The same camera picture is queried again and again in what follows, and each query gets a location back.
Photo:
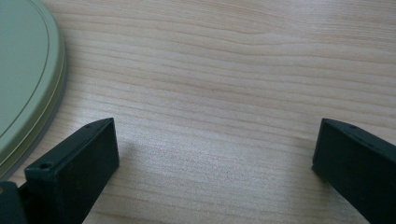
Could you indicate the large green plate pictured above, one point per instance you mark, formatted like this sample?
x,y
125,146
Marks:
x,y
25,77

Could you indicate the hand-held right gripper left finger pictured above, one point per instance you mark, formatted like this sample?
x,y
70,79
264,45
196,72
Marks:
x,y
77,168

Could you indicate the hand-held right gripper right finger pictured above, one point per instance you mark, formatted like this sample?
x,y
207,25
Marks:
x,y
358,168

